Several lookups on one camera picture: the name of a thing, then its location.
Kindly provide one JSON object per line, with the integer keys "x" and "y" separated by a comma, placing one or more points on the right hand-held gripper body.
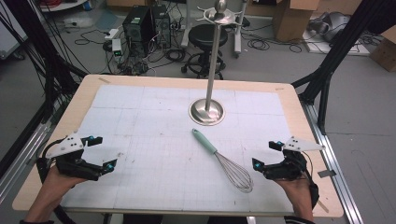
{"x": 289, "y": 169}

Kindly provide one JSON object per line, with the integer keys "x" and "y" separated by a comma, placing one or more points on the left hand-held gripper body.
{"x": 70, "y": 165}

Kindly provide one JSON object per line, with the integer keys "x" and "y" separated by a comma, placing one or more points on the person's left hand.
{"x": 60, "y": 183}

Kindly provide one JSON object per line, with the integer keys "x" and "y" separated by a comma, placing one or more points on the person's right hand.
{"x": 299, "y": 191}

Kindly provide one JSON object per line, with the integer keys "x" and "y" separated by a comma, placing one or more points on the grey tape strip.
{"x": 327, "y": 173}

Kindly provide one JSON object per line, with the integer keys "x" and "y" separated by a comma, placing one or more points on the white grid mat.
{"x": 155, "y": 149}

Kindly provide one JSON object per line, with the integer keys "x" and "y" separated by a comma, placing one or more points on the thin wooden stick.
{"x": 323, "y": 206}

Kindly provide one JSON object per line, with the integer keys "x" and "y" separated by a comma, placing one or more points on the person's black right sleeve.
{"x": 299, "y": 220}

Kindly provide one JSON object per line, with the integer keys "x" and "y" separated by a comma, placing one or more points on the beige tape strip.
{"x": 104, "y": 80}

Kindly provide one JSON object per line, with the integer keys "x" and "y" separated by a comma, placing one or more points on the steel utensil stand with hooks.
{"x": 207, "y": 112}

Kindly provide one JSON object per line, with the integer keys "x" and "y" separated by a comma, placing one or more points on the white device with green display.
{"x": 117, "y": 49}

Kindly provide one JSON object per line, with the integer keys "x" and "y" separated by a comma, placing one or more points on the white power strip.
{"x": 111, "y": 34}

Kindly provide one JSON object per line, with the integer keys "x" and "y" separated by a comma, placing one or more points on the white flat board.
{"x": 339, "y": 46}

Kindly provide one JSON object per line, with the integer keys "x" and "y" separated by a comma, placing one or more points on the large black computer tower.
{"x": 137, "y": 29}

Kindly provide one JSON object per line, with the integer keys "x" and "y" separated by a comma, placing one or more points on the black round stool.
{"x": 205, "y": 39}

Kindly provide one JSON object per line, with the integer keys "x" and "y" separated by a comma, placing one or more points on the narrow black computer tower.
{"x": 162, "y": 26}

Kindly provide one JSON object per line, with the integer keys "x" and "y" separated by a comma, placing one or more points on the white round table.
{"x": 62, "y": 5}

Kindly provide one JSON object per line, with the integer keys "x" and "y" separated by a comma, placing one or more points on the closed cardboard box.
{"x": 384, "y": 51}

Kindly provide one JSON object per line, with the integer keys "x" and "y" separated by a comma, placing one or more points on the aluminium rail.
{"x": 18, "y": 158}
{"x": 330, "y": 161}

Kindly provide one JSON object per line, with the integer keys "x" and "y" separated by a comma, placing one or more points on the black metal frame stand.
{"x": 46, "y": 62}
{"x": 330, "y": 62}

